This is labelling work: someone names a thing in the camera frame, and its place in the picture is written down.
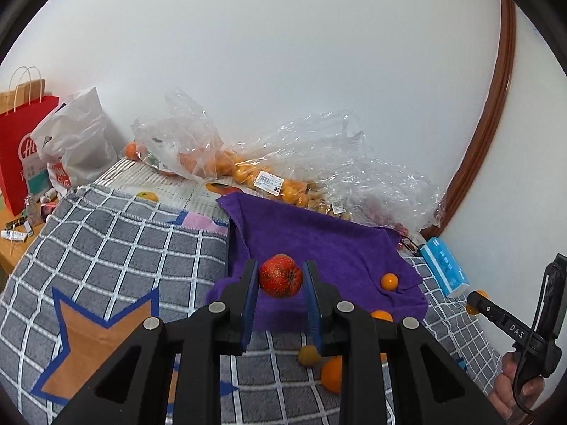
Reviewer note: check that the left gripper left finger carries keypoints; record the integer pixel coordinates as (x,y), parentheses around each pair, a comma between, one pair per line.
(170,369)

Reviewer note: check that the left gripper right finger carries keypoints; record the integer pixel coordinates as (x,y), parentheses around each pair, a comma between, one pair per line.
(384,359)

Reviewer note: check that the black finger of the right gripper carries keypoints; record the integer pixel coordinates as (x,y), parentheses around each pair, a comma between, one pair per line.
(489,310)

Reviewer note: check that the small red tomato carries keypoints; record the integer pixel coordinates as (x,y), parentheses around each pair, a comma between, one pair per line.
(280,277)

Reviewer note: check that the small yellow-green fruit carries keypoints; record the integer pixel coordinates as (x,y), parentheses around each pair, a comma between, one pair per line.
(308,356)

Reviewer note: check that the person right hand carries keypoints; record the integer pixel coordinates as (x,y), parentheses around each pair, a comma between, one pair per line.
(501,397)

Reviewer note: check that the blue tissue pack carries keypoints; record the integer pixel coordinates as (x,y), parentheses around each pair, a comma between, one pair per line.
(448,273)

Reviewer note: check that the yellow-orange oval kumquat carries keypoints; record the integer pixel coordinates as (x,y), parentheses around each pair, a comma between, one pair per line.
(382,315)

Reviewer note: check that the small orange kumquat behind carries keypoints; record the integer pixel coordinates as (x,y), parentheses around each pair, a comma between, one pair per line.
(389,282)

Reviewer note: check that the grey checked blanket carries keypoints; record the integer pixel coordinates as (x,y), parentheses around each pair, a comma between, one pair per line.
(105,261)

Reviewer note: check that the purple microfibre towel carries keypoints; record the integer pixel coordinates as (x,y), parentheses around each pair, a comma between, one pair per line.
(349,256)

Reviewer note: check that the crumpled clear plastic bag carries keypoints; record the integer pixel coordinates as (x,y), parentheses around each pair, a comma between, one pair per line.
(379,193)

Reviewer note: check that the fruit printed cardboard box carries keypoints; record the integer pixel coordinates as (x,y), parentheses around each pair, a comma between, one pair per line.
(133,177)

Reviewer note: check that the clear bag left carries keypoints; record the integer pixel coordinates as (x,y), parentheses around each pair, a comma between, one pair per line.
(186,143)

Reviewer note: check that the clear bag of oranges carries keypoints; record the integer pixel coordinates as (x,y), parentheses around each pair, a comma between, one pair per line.
(305,153)

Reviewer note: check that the white plastic bag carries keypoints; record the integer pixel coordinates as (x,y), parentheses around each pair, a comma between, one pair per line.
(72,141)

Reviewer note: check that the red paper shopping bag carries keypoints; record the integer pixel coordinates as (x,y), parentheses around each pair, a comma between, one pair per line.
(23,106)

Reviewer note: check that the brown wooden frame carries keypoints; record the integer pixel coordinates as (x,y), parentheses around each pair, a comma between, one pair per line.
(489,120)

